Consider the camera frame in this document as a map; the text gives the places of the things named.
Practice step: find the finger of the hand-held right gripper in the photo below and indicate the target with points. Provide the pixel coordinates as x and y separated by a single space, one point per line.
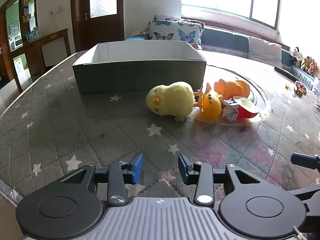
301 158
311 191

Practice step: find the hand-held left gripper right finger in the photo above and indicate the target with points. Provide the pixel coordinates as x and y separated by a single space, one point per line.
183 168

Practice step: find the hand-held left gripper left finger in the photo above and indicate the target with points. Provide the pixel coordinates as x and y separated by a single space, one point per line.
136 168

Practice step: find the yellow-orange toy figure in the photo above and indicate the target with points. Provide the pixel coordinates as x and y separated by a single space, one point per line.
211 105

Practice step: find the grey cardboard box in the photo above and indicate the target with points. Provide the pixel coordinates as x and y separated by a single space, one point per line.
140 76

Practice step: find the orange plastic toy duck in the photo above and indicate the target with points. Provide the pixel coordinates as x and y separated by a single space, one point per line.
232 87

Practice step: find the yellow plush chick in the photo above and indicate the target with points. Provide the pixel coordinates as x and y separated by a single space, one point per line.
172 100

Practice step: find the pink yellow small toy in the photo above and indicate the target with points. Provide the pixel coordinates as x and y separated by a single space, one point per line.
300 88

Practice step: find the red toy apple half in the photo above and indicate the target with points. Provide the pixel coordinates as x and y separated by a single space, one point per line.
246 110

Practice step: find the round black table hotplate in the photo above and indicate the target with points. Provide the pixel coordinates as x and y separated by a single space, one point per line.
260 97

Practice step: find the small white black toy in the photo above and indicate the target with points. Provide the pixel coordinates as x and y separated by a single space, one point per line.
230 110

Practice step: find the black remote control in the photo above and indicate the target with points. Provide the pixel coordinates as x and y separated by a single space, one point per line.
286 73

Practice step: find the colourful plush toys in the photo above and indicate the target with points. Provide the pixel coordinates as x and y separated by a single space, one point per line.
309 65

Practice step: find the black white plush toy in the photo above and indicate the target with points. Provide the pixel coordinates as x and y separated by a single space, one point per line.
296 53

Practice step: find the white sofa cushion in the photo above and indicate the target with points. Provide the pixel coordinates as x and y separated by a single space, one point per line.
265 50

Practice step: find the blue sofa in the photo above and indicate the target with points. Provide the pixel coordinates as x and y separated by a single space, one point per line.
222 38

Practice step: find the white cloth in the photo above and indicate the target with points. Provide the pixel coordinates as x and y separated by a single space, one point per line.
140 31

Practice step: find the large butterfly print pillow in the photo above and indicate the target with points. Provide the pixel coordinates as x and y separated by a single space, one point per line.
175 31

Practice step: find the brown wooden door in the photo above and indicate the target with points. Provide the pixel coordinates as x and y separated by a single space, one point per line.
100 27

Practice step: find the small butterfly print pillow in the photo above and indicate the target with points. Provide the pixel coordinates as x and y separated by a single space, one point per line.
165 17

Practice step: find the wooden side table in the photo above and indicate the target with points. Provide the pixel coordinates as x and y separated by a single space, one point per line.
53 36

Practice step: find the wooden shelf cabinet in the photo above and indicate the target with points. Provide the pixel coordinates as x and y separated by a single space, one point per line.
11 55

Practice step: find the clear glass jug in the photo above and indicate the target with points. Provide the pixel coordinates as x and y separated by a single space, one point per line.
30 35

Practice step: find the white microwave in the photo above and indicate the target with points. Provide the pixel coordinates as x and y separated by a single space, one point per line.
18 43

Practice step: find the white wall socket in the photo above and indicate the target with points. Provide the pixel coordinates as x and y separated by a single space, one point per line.
54 11

